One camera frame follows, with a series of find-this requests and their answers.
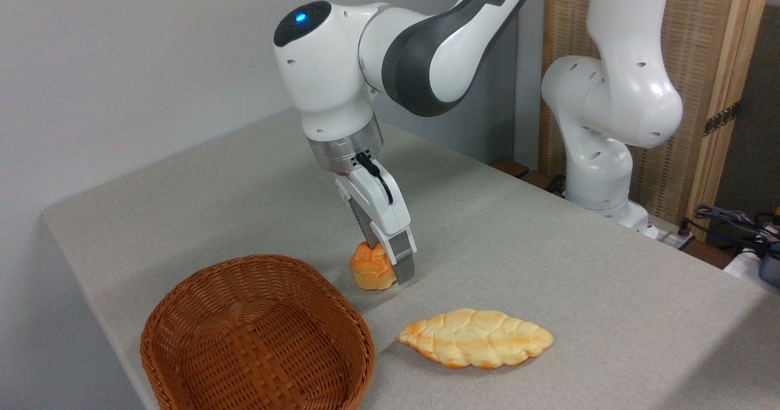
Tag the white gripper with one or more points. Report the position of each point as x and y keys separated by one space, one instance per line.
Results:
x=384 y=206

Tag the small round braided bread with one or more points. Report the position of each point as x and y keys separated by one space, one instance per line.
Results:
x=368 y=270

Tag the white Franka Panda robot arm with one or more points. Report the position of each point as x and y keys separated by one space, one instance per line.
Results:
x=609 y=93

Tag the long braided bread loaf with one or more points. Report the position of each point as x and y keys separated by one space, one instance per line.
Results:
x=475 y=338

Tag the brown woven wicker basket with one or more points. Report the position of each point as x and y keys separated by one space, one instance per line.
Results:
x=256 y=343

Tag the grey tablecloth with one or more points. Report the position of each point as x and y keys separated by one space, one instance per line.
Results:
x=518 y=258

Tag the black metal screen hinge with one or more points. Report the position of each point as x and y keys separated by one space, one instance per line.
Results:
x=722 y=119

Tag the wooden rattan folding screen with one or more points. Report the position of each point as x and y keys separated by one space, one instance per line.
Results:
x=694 y=32

